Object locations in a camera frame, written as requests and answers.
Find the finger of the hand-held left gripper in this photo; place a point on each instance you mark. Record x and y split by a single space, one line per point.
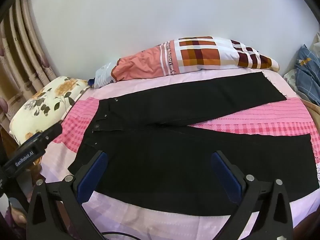
53 130

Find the pink checked bedsheet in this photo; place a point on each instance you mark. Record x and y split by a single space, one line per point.
250 125

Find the cream floral pillow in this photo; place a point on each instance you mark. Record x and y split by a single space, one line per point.
45 105

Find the beige floral curtain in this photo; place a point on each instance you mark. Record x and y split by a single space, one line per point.
22 55

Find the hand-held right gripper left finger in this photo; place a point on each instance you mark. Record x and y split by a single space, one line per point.
93 172

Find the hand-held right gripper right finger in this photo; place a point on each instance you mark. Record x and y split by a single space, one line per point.
225 175

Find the tan cloth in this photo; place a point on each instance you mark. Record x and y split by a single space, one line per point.
313 110

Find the purple floral cloth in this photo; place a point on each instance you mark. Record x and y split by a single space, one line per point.
12 215

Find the black pants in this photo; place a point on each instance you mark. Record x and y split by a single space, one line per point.
162 160

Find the blue plaid cloth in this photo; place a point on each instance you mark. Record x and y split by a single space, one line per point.
307 65

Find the small blue object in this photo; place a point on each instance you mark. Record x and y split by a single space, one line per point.
91 82

